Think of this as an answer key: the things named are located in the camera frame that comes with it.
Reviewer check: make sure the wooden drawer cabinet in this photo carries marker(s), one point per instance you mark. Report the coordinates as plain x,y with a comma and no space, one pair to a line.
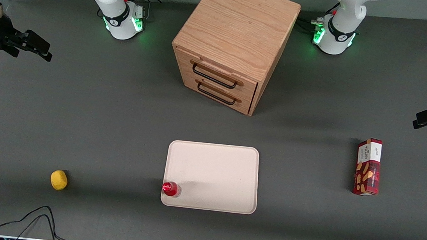
242,24

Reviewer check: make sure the red capped bottle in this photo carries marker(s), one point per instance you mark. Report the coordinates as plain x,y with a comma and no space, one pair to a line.
170,188

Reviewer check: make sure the red snack box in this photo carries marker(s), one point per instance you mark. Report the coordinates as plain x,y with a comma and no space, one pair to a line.
368,170

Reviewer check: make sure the yellow lemon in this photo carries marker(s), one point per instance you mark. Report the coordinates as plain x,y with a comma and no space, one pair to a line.
58,180

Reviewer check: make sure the beige plastic tray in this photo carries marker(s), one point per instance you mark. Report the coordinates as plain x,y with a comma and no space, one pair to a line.
212,171

